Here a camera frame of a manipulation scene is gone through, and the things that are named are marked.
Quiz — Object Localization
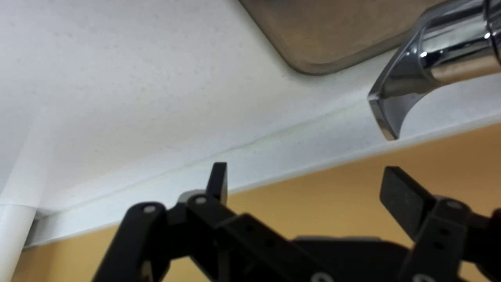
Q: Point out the stainless steel sink basin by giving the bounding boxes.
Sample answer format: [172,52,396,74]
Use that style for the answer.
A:
[239,0,447,77]

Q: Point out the chrome faucet lever handle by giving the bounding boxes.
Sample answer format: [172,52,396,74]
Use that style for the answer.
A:
[366,0,494,141]

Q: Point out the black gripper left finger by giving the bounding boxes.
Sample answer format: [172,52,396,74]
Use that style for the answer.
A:
[90,162,314,282]

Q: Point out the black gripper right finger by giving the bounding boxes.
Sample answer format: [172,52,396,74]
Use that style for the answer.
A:
[378,165,501,282]

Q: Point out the white round corner post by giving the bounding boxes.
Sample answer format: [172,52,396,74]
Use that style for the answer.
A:
[0,202,37,282]

